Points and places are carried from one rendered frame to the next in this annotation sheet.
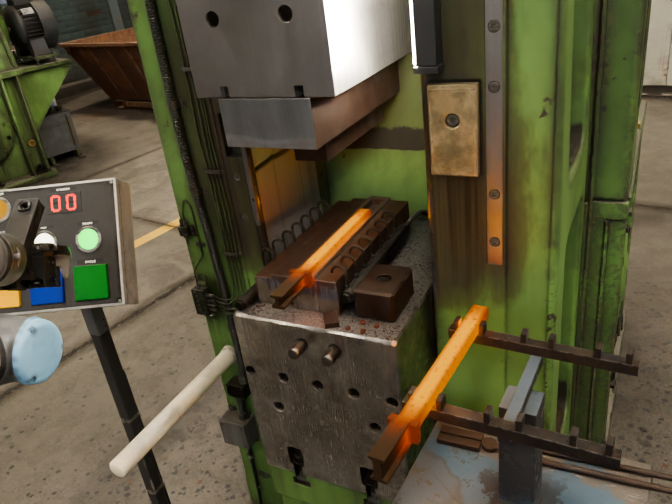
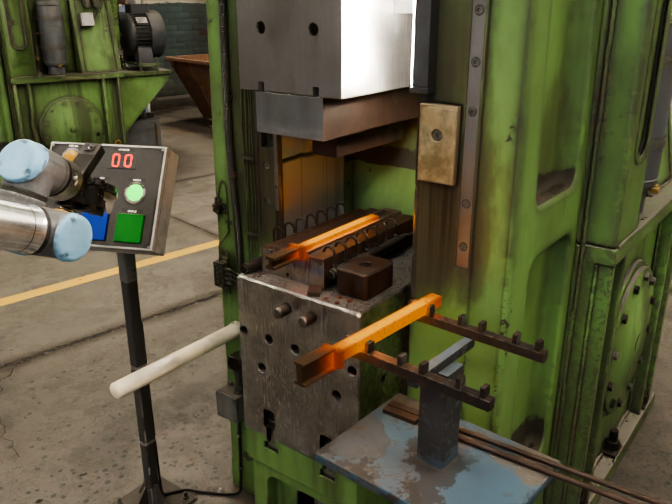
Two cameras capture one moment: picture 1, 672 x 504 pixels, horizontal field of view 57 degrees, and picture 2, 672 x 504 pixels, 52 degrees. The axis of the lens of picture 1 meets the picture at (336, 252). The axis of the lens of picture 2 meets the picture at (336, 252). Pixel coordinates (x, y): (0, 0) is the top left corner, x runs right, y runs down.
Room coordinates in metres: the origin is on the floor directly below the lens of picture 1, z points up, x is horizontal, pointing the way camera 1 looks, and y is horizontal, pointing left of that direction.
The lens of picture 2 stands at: (-0.41, -0.21, 1.57)
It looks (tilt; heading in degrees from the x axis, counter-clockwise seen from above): 20 degrees down; 7
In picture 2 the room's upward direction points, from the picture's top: straight up
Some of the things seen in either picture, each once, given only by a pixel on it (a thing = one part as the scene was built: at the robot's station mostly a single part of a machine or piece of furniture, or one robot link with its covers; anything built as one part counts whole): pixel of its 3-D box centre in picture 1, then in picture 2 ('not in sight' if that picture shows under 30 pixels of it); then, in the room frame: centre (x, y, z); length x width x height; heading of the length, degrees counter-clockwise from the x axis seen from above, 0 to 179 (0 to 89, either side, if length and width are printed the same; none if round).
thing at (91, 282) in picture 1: (92, 282); (129, 228); (1.20, 0.53, 1.01); 0.07 x 0.05 x 0.07; 85
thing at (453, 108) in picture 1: (454, 130); (438, 144); (1.09, -0.24, 1.27); 0.09 x 0.02 x 0.17; 60
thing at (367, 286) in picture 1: (385, 291); (365, 276); (1.09, -0.09, 0.95); 0.12 x 0.08 x 0.06; 150
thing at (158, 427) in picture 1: (178, 406); (179, 358); (1.22, 0.44, 0.62); 0.44 x 0.05 x 0.05; 150
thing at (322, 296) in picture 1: (338, 246); (342, 240); (1.31, -0.01, 0.96); 0.42 x 0.20 x 0.09; 150
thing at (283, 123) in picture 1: (318, 94); (343, 104); (1.31, -0.01, 1.32); 0.42 x 0.20 x 0.10; 150
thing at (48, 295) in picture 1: (48, 286); (94, 226); (1.21, 0.63, 1.01); 0.07 x 0.05 x 0.07; 85
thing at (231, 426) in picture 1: (239, 427); (233, 402); (1.41, 0.35, 0.36); 0.09 x 0.07 x 0.12; 60
